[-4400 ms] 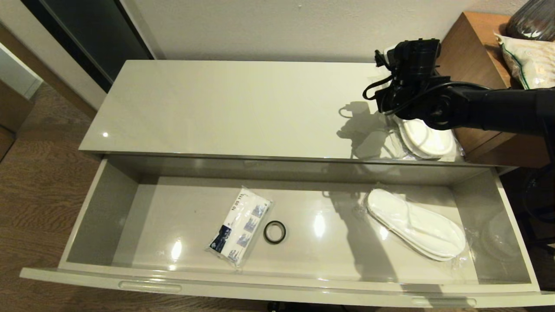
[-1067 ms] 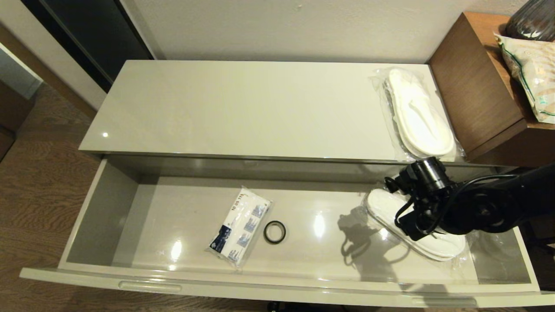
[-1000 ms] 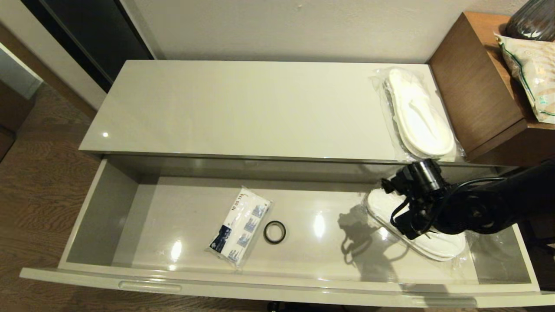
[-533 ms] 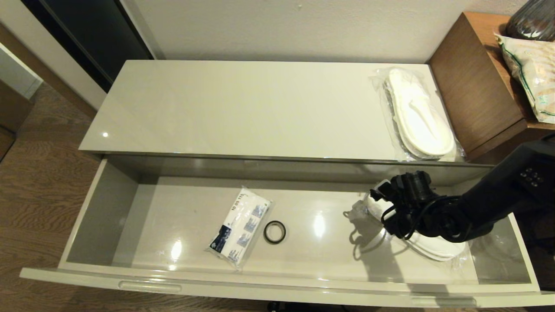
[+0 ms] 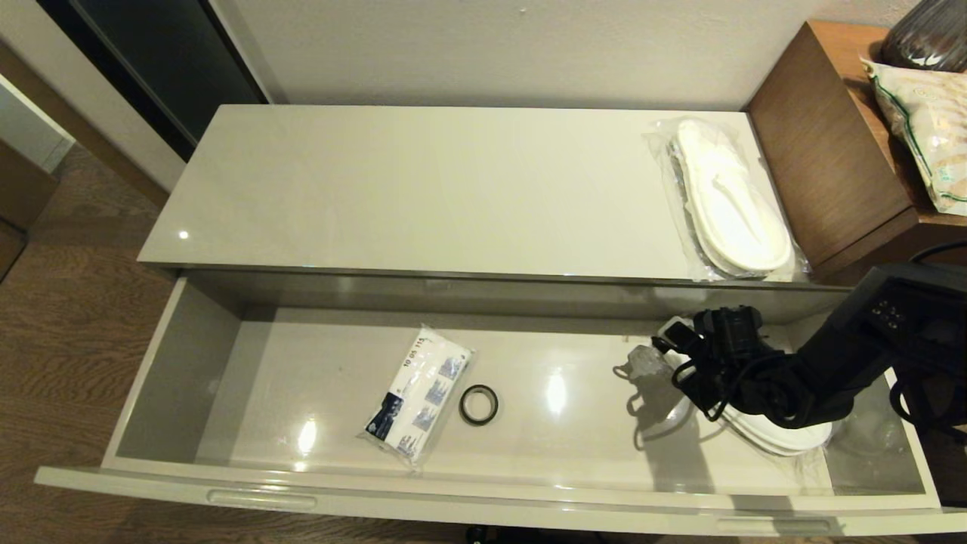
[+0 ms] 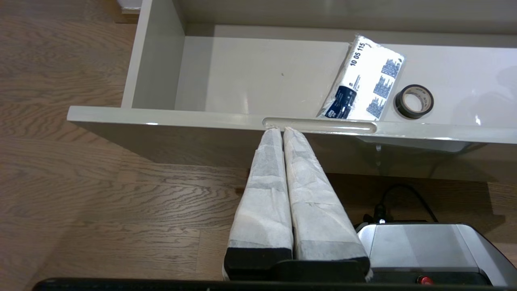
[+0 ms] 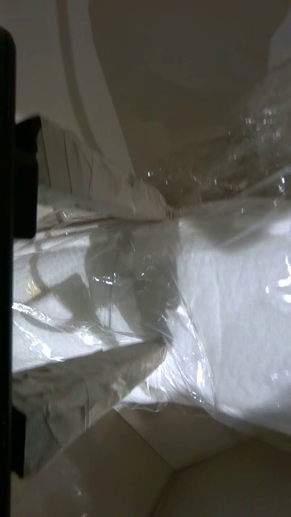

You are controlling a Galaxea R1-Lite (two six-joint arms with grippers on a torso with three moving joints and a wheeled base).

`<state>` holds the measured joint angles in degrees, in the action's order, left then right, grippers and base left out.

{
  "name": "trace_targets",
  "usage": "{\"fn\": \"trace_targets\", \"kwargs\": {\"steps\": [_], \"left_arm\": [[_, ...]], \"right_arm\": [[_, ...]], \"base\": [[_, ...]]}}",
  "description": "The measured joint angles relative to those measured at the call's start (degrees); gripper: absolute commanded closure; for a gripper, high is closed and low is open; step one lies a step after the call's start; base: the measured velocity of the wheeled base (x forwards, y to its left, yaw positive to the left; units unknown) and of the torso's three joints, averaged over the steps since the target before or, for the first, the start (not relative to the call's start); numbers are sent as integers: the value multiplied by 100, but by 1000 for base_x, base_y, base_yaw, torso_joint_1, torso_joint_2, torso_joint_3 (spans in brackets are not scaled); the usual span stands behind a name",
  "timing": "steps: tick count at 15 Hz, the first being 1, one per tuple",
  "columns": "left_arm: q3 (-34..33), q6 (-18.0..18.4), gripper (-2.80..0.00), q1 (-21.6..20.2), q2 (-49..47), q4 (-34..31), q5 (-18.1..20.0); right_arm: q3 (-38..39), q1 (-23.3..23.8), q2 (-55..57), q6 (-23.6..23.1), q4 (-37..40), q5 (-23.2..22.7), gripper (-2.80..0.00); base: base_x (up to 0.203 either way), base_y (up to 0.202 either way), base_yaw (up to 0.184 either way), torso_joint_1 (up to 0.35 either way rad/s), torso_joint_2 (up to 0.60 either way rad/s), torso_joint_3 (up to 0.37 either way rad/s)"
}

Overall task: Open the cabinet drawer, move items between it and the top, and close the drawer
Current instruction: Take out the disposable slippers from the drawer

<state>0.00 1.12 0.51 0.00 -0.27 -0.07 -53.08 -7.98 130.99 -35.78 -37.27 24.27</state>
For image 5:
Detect white slippers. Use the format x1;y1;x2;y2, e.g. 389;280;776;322
653;321;839;460
646;116;811;284

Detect glossy white wide drawer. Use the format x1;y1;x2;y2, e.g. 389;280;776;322
34;270;967;537

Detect brown wooden side table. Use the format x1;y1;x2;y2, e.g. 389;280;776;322
746;20;967;286

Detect white tissue packet blue print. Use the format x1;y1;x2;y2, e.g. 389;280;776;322
359;325;475;471

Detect clear snack bag green print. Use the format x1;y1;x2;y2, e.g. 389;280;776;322
861;59;967;216

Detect dark ribbed glass vase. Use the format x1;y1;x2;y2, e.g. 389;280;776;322
880;0;967;73

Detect dark sliding door panel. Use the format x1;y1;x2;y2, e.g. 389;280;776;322
38;0;271;163

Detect brown cabinet with white top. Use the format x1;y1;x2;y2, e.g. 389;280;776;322
0;72;76;284

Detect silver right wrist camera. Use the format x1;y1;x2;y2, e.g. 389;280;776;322
656;317;697;350

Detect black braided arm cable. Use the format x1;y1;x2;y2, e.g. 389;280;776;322
671;354;760;425

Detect black tape ring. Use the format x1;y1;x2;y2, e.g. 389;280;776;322
459;385;499;426

